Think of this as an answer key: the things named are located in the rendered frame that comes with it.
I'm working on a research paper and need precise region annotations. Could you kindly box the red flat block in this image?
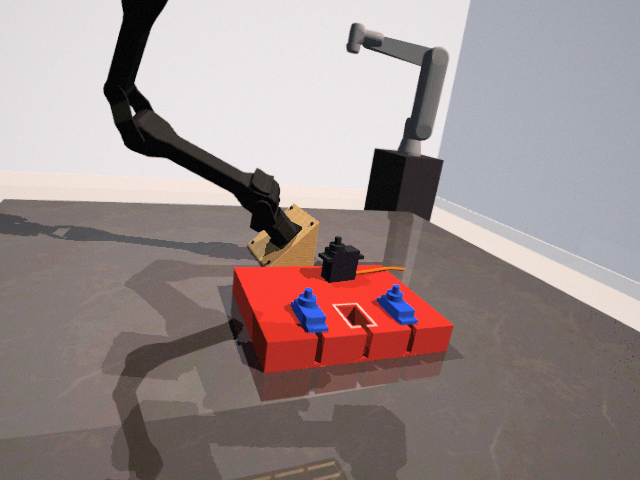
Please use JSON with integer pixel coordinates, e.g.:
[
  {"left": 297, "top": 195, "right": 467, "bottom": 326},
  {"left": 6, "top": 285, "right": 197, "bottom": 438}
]
[{"left": 232, "top": 266, "right": 454, "bottom": 373}]

